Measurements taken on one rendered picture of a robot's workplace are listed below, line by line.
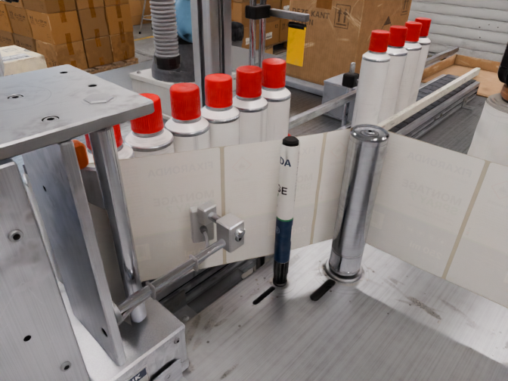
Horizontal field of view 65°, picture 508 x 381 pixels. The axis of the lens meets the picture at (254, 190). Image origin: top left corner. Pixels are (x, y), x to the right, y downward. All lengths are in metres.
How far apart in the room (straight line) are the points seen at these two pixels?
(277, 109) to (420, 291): 0.29
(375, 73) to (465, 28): 4.25
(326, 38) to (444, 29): 3.90
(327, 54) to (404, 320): 0.89
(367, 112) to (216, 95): 0.41
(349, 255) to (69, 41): 3.74
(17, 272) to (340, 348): 0.31
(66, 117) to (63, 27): 3.78
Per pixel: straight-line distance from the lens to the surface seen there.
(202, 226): 0.39
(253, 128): 0.53
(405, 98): 0.95
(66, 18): 4.03
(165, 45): 0.55
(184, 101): 0.45
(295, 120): 0.70
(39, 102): 0.27
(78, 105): 0.26
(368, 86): 0.81
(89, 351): 0.37
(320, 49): 1.24
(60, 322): 0.29
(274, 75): 0.56
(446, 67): 1.67
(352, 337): 0.45
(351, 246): 0.47
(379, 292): 0.50
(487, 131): 0.57
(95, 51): 4.19
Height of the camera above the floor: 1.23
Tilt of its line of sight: 33 degrees down
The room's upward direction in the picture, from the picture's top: 1 degrees clockwise
